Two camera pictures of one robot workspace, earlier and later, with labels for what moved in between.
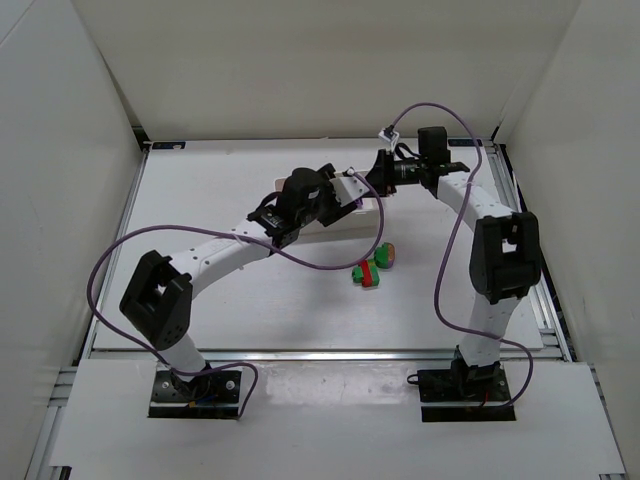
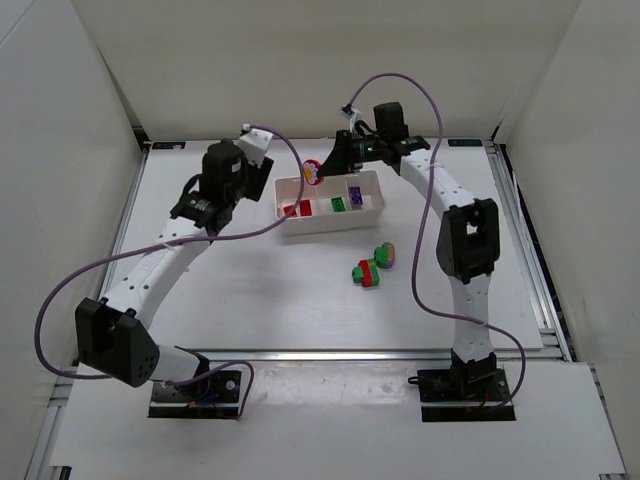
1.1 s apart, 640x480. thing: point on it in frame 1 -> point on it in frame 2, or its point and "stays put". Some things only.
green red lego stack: (366, 274) stays put
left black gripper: (332, 210) -> (258, 178)
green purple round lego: (384, 255) stays put
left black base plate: (213, 395) stays put
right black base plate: (465, 394) stays put
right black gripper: (388, 171) -> (343, 153)
